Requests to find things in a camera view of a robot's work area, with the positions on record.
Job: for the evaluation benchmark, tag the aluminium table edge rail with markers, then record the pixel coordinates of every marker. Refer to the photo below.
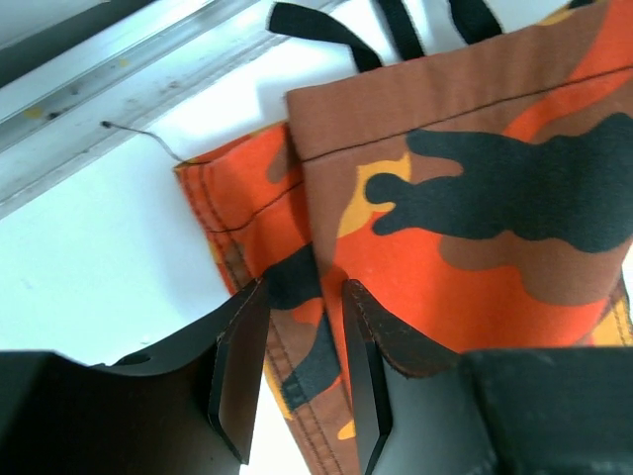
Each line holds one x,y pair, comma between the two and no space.
72,110

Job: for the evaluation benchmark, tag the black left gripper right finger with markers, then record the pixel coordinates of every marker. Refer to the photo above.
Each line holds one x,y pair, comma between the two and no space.
420,408

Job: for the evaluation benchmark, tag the orange camouflage trousers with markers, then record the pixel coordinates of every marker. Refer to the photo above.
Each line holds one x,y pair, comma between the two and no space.
483,195

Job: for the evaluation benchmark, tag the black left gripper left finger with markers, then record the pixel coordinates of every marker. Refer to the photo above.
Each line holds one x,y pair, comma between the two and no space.
184,405

